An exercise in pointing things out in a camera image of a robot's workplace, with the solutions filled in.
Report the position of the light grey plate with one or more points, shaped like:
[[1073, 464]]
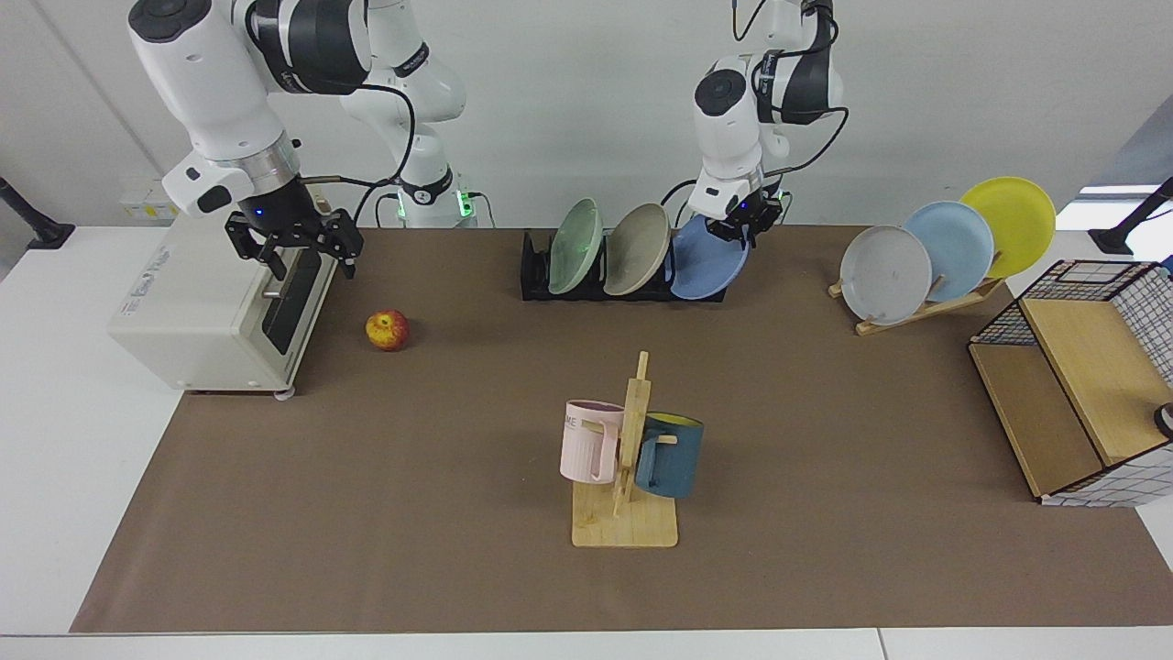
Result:
[[884, 275]]

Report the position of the white wall socket box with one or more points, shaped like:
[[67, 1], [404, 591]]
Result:
[[147, 206]]

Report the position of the dark blue cup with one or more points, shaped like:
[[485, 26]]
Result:
[[678, 463]]

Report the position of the pale toaster oven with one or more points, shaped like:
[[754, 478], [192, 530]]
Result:
[[183, 302]]

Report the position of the beige plate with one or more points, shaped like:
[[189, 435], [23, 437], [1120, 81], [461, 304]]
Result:
[[637, 249]]

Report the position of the pink cup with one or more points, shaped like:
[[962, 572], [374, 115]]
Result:
[[586, 449]]

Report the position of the brown table cloth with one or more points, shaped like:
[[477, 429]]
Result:
[[412, 458]]

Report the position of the black stand foot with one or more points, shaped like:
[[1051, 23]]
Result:
[[41, 234], [1113, 240]]

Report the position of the yellow plate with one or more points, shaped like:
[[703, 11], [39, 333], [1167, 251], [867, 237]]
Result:
[[1017, 220]]

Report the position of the pale green plate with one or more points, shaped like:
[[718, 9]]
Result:
[[575, 246]]

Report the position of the wooden plate rack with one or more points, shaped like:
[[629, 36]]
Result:
[[916, 312]]

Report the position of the red yellow apple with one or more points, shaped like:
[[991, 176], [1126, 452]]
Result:
[[387, 330]]

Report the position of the wooden cup stand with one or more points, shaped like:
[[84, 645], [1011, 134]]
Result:
[[632, 527]]

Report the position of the light blue plate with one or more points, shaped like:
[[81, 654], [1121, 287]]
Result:
[[958, 243]]

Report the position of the black dish rack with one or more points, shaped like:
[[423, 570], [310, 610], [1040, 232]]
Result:
[[534, 275]]

